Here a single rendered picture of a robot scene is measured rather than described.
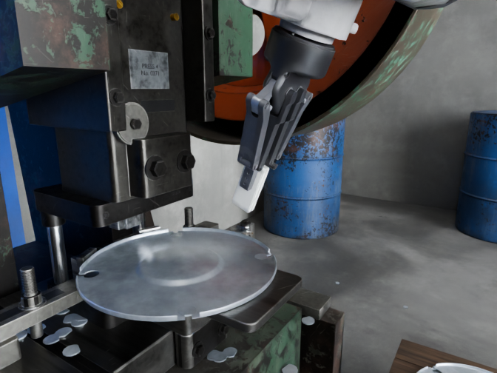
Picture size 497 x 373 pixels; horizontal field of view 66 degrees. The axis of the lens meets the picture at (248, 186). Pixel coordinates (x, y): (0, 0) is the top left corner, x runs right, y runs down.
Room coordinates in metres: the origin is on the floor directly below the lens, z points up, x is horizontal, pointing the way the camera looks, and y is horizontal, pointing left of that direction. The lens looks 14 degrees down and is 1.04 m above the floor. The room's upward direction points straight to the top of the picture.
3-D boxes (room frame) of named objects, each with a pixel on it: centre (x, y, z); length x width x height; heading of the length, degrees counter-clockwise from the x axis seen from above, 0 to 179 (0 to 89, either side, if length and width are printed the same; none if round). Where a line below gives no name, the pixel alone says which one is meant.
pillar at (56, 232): (0.57, 0.31, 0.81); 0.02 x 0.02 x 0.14
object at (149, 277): (0.53, 0.10, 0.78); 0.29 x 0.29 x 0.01
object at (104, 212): (0.60, 0.21, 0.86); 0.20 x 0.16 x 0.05; 147
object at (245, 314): (0.50, 0.06, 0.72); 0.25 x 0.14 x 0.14; 57
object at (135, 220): (0.59, 0.20, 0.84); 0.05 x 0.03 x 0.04; 147
